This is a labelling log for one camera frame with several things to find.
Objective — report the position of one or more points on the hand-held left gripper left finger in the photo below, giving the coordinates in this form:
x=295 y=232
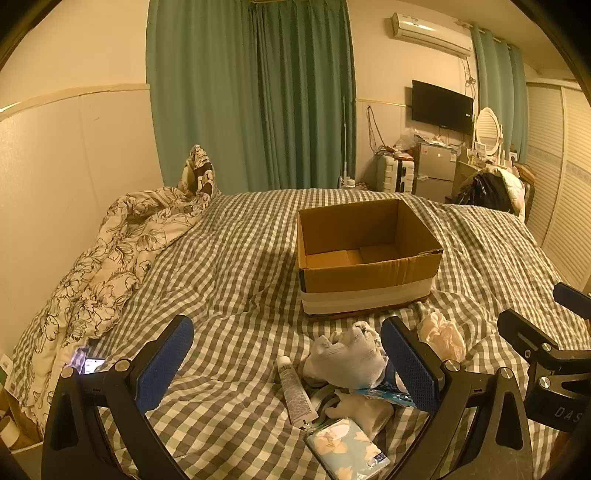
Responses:
x=161 y=364

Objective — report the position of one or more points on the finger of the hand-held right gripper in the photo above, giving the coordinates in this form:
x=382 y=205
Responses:
x=572 y=295
x=521 y=330

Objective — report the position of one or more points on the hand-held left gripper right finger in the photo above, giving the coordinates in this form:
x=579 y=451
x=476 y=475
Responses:
x=411 y=364

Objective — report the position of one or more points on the blue plastic packet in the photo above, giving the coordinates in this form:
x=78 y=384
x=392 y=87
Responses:
x=383 y=396

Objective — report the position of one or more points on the white knitted cloth bundle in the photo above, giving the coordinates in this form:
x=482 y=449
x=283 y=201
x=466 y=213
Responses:
x=346 y=360

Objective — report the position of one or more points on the white hand-shaped figurine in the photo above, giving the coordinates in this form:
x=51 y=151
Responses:
x=364 y=410

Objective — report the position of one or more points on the cardboard box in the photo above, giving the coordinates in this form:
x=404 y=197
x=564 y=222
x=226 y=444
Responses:
x=369 y=277

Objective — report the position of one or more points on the floral blue tissue pack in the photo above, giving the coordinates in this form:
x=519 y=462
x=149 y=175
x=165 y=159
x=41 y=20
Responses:
x=341 y=447

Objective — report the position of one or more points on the white squeeze tube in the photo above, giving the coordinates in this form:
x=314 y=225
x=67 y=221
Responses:
x=295 y=397

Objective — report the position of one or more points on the smartphone with lit screen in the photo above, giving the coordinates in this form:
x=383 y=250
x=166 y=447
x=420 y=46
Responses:
x=94 y=364

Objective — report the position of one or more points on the checked grey bed sheet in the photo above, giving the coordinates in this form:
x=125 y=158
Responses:
x=231 y=277

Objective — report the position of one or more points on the floral white duvet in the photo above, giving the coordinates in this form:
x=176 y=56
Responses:
x=106 y=263

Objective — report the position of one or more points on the wooden chair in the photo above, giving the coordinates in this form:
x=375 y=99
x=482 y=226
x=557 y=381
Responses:
x=528 y=184

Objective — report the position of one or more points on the white louvered wardrobe doors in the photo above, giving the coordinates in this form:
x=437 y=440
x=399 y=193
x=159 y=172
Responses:
x=558 y=175

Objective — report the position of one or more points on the white padded jacket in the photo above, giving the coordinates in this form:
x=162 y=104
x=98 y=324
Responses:
x=515 y=189

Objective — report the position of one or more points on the beige dresser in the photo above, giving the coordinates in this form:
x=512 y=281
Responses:
x=466 y=173

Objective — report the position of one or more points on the small silver fridge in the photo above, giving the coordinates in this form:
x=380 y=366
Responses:
x=436 y=168

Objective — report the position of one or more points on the white oval mirror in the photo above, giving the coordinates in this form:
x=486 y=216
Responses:
x=488 y=129

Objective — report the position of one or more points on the clear plastic water bottle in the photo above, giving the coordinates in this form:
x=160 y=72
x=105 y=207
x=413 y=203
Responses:
x=348 y=183

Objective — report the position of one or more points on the white suitcase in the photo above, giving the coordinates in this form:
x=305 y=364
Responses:
x=390 y=173

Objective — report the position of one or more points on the brown floral pillow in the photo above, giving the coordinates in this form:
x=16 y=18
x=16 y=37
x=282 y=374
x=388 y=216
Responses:
x=198 y=166

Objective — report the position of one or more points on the light teal curtain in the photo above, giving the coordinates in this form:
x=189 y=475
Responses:
x=501 y=92

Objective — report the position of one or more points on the clear plastic bag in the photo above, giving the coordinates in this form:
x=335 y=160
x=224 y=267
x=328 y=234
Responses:
x=407 y=139

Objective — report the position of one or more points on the white mop stick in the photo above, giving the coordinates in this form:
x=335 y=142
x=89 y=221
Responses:
x=345 y=138

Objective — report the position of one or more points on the dark green curtain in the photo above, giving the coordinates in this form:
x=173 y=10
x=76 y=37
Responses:
x=203 y=92
x=304 y=92

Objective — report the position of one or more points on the white air conditioner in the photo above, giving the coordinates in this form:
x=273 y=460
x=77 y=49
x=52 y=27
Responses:
x=429 y=32

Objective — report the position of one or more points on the black wall television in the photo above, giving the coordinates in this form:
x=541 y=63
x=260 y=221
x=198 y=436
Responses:
x=442 y=107

